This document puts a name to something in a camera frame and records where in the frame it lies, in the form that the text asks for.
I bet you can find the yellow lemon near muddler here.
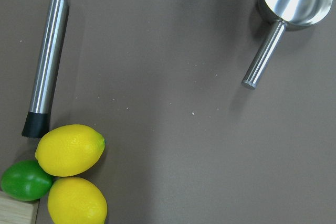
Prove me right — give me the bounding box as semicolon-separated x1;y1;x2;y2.
35;124;105;177

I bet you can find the green lime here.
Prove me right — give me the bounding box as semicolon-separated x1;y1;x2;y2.
1;160;54;201

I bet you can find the steel muddler black tip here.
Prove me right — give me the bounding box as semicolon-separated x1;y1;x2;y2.
22;0;69;138

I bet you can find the steel ice scoop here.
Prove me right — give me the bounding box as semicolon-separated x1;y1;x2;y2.
242;0;334;90

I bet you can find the yellow lemon outer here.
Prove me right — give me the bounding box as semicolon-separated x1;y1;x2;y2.
47;177;108;223

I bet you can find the wooden cutting board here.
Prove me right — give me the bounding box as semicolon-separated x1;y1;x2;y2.
1;191;39;224

